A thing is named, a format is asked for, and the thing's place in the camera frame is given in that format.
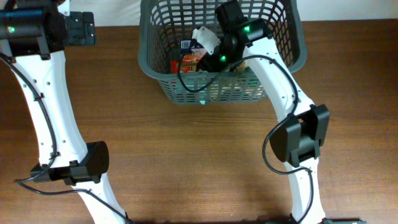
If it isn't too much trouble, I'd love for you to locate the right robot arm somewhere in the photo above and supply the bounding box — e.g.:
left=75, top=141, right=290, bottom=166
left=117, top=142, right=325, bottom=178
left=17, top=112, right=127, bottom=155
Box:
left=192, top=1, right=330, bottom=223

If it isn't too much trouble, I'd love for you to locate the right black cable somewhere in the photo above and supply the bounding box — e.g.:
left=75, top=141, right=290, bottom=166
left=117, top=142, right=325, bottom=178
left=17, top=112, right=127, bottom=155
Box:
left=176, top=51, right=315, bottom=224

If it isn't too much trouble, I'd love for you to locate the black cable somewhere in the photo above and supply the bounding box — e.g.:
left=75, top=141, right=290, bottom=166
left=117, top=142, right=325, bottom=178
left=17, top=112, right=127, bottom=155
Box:
left=0, top=52, right=134, bottom=224
left=176, top=51, right=315, bottom=224

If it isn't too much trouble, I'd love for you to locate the beige powder pouch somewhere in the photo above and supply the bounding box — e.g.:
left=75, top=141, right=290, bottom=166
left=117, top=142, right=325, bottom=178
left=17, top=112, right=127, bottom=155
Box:
left=200, top=62, right=266, bottom=103

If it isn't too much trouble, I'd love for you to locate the orange spaghetti packet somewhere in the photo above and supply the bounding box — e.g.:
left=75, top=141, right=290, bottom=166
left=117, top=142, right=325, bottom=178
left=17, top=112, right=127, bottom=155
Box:
left=170, top=54, right=202, bottom=74

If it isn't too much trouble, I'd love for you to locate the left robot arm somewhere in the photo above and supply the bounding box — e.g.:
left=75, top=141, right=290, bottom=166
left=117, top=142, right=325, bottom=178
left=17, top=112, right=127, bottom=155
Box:
left=1, top=0, right=129, bottom=223

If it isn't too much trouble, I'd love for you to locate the left black cable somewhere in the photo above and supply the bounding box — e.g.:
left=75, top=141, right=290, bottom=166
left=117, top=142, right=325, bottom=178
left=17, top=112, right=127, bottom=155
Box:
left=0, top=52, right=134, bottom=224

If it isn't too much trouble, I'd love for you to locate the blue Kleenex tissue pack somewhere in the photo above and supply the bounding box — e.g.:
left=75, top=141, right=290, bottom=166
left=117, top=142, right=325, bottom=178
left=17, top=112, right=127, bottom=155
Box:
left=180, top=39, right=204, bottom=54

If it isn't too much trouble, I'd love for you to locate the grey plastic shopping basket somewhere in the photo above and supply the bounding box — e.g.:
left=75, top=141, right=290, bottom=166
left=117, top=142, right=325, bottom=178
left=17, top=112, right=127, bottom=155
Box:
left=139, top=0, right=307, bottom=105

